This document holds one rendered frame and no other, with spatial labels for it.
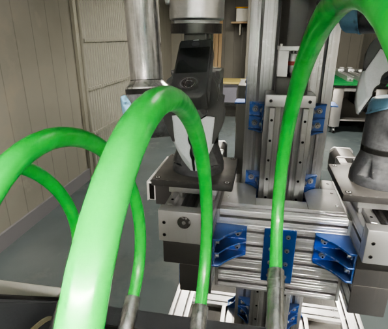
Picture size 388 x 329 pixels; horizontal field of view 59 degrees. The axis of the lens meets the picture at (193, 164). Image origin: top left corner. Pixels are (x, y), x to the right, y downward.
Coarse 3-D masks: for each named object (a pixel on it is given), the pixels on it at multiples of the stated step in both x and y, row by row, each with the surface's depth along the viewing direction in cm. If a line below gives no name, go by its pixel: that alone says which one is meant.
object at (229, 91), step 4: (224, 80) 609; (228, 80) 609; (232, 80) 609; (236, 80) 609; (240, 80) 609; (224, 88) 597; (228, 88) 595; (232, 88) 594; (236, 88) 593; (224, 92) 599; (228, 92) 598; (232, 92) 596; (236, 92) 595; (228, 96) 600; (232, 96) 599; (224, 100) 604; (228, 100) 603; (232, 100) 601
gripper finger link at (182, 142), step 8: (176, 120) 50; (176, 128) 50; (184, 128) 50; (176, 136) 51; (184, 136) 50; (176, 144) 51; (184, 144) 51; (184, 152) 51; (184, 160) 52; (192, 160) 52; (192, 168) 53
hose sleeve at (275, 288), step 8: (272, 272) 36; (280, 272) 36; (272, 280) 36; (280, 280) 36; (272, 288) 35; (280, 288) 35; (272, 296) 35; (280, 296) 35; (272, 304) 34; (280, 304) 34; (272, 312) 34; (280, 312) 34; (272, 320) 34; (280, 320) 34; (272, 328) 33; (280, 328) 33
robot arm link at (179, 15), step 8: (168, 0) 46; (176, 0) 44; (184, 0) 43; (192, 0) 43; (200, 0) 43; (208, 0) 43; (216, 0) 44; (224, 0) 46; (176, 8) 44; (184, 8) 43; (192, 8) 43; (200, 8) 43; (208, 8) 43; (216, 8) 44; (176, 16) 44; (184, 16) 44; (192, 16) 43; (200, 16) 43; (208, 16) 44; (216, 16) 44
